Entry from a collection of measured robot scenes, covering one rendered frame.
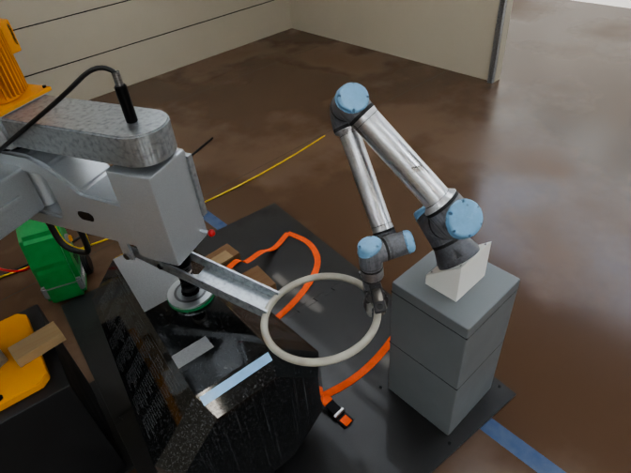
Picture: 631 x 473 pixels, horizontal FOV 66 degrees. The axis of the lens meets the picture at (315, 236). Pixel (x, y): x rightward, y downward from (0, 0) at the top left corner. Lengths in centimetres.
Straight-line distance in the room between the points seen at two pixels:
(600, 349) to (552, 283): 54
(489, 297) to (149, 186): 143
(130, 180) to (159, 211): 14
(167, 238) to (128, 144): 40
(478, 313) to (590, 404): 111
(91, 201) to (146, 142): 46
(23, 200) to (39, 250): 139
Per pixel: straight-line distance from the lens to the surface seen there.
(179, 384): 205
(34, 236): 369
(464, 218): 187
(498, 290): 224
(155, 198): 182
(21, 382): 240
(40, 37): 683
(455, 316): 210
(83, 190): 212
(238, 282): 214
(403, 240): 183
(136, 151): 175
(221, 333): 212
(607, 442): 297
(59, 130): 195
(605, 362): 327
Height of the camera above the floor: 241
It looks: 40 degrees down
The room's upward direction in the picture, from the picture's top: 6 degrees counter-clockwise
